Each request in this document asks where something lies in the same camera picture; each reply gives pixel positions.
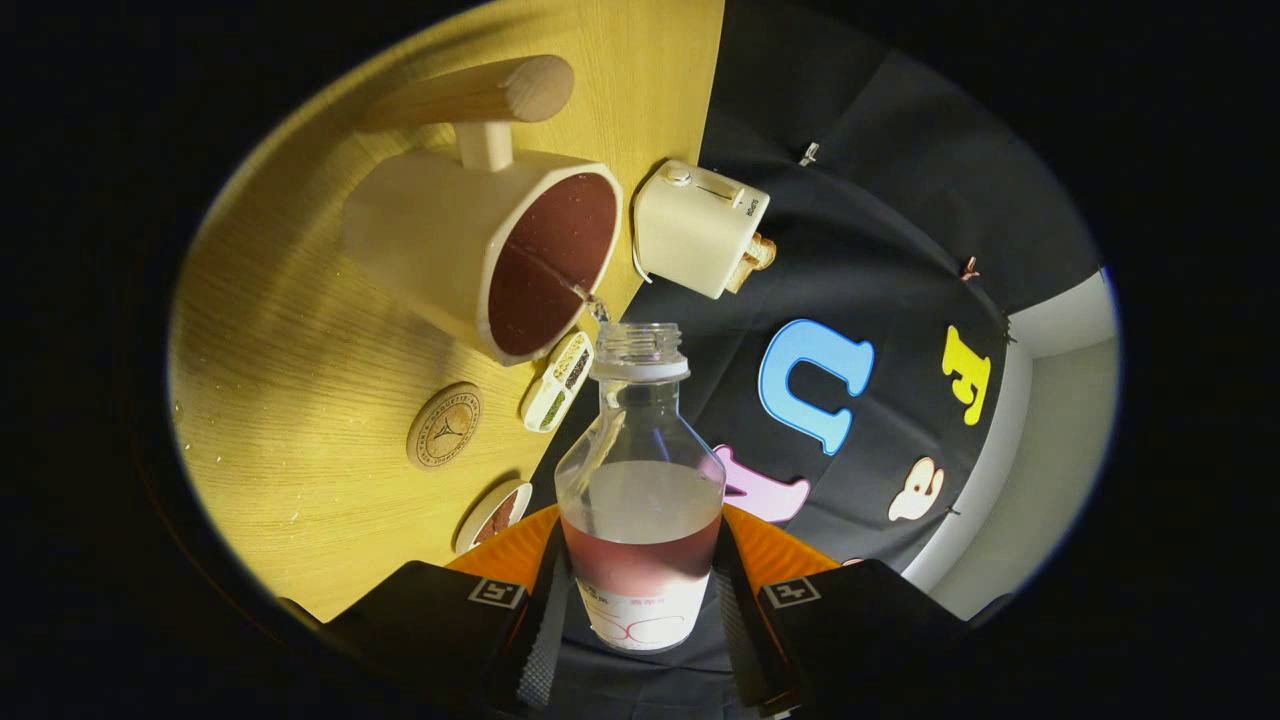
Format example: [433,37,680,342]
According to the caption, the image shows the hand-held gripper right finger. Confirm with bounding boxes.
[708,503,1011,717]

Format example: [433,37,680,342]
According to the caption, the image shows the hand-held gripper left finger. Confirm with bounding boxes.
[275,503,573,719]

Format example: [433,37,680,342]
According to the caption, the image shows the clear juice bottle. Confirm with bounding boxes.
[555,322,728,653]

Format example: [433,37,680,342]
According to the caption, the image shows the round wooden coaster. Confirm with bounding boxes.
[406,382,483,471]

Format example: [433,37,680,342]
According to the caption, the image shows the cream cup with wooden handle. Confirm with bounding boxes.
[340,55,624,367]

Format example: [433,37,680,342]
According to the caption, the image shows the red meat slice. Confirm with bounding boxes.
[478,490,521,546]

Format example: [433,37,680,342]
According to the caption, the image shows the round white plate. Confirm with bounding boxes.
[455,480,534,554]

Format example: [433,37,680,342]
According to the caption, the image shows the white divided bean dish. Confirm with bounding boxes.
[521,330,595,434]

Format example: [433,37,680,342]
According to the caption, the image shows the wooden table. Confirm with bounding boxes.
[168,0,726,623]

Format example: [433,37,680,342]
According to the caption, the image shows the black backdrop cloth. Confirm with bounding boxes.
[540,0,1106,706]

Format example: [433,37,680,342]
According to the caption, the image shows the cream toaster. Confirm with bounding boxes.
[633,160,771,300]

